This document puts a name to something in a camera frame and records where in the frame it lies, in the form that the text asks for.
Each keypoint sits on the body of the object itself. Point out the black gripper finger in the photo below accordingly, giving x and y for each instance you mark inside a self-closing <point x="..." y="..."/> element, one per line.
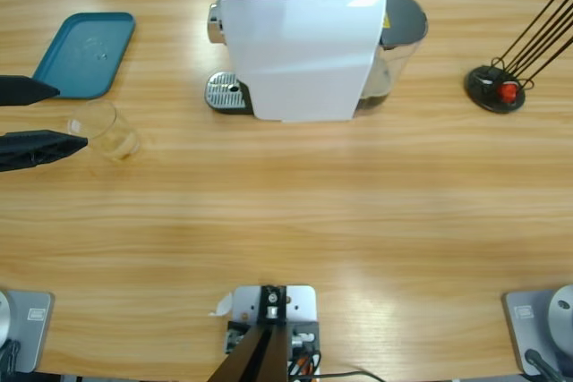
<point x="36" y="149"/>
<point x="24" y="91"/>

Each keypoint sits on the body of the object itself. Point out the clear glass cup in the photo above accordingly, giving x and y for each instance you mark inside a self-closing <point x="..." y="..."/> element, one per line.
<point x="109" y="136"/>

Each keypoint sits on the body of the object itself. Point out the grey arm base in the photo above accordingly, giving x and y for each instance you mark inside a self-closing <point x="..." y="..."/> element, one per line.
<point x="31" y="328"/>
<point x="537" y="324"/>

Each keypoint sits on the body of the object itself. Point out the white capsule coffee machine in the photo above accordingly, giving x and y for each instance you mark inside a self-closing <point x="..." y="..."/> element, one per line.
<point x="304" y="64"/>

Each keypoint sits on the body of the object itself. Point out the red coffee capsule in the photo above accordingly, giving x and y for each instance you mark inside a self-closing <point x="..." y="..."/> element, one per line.
<point x="508" y="92"/>

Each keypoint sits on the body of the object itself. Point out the teal plastic tray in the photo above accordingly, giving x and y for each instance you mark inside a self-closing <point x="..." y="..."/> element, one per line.
<point x="87" y="51"/>

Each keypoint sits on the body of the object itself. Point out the metal grille drip tray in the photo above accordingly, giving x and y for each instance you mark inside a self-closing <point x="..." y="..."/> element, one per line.
<point x="226" y="91"/>

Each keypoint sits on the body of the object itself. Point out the clear water tank black lid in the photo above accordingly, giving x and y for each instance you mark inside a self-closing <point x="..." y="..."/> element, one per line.
<point x="403" y="19"/>

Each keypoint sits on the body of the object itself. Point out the white paper tab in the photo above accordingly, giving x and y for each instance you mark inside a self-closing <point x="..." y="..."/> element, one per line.
<point x="222" y="305"/>

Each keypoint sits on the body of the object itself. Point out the black capsule holder with rods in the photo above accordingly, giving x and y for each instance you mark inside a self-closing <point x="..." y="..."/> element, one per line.
<point x="485" y="87"/>

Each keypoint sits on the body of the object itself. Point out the dark camera post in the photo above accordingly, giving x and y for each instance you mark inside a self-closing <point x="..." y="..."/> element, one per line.
<point x="255" y="355"/>

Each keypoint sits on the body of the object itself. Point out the white mount block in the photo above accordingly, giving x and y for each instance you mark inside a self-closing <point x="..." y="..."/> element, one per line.
<point x="300" y="306"/>

